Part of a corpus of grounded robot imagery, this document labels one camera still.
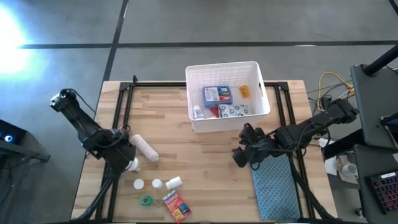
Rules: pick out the white rolled bandage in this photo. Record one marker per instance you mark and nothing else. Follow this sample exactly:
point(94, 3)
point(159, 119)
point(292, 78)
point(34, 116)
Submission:
point(144, 147)

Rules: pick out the small red box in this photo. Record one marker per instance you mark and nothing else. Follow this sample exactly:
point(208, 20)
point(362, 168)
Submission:
point(214, 111)

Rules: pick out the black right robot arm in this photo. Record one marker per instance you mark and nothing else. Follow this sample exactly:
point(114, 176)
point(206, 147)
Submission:
point(311, 127)

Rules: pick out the small white pill bottle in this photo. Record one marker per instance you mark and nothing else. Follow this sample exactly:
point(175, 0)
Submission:
point(173, 183)
point(157, 183)

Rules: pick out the orange pill bottle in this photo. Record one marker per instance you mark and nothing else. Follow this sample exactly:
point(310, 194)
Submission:
point(244, 91)
point(138, 184)

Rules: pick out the black computer box blue light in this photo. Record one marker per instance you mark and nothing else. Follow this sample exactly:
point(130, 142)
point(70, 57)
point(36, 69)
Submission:
point(12, 137)

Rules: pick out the black backlit keyboard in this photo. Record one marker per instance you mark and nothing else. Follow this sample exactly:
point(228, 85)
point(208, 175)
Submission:
point(387, 193)

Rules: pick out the black aluminium frame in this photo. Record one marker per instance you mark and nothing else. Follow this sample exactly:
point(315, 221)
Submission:
point(149, 84)

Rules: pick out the red medicine box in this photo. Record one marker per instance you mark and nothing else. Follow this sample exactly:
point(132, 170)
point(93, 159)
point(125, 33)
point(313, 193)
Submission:
point(176, 207)

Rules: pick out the large white pill bottle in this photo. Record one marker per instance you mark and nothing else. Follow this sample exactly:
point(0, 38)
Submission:
point(135, 165)

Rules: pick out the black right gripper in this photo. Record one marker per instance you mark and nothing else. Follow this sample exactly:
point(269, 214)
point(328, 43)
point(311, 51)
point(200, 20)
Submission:
point(259, 149)

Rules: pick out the blue patterned cloth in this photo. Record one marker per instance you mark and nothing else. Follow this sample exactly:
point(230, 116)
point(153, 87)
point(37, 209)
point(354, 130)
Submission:
point(276, 193)

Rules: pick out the green tape roll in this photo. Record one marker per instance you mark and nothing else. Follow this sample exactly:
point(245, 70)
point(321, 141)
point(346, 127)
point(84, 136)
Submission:
point(141, 199)

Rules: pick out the white plastic basket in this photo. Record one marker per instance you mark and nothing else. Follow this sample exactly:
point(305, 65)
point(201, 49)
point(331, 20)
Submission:
point(245, 113)

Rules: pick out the dark grey desk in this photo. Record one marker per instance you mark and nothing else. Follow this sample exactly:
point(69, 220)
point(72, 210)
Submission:
point(365, 193)
point(373, 109)

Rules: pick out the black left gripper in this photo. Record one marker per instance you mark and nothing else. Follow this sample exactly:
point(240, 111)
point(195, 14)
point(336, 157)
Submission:
point(121, 155)

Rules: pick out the white blue-printed wipes pack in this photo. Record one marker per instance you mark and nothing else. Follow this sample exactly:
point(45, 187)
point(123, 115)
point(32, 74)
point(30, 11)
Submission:
point(234, 110)

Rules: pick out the white paper sheet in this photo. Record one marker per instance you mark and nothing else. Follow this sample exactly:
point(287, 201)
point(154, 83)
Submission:
point(331, 166)

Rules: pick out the grey metal stand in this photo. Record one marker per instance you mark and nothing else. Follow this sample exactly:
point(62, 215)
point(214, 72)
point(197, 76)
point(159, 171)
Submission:
point(34, 152)

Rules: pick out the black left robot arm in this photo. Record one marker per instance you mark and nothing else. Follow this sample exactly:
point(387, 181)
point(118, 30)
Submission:
point(84, 124)

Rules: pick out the blue first aid kit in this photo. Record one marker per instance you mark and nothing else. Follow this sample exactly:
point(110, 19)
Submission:
point(217, 96)

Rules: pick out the white mug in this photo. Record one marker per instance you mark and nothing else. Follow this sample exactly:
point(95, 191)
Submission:
point(350, 170)

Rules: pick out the black pole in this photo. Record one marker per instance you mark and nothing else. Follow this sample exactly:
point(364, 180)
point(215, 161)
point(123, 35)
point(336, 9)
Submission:
point(382, 60)

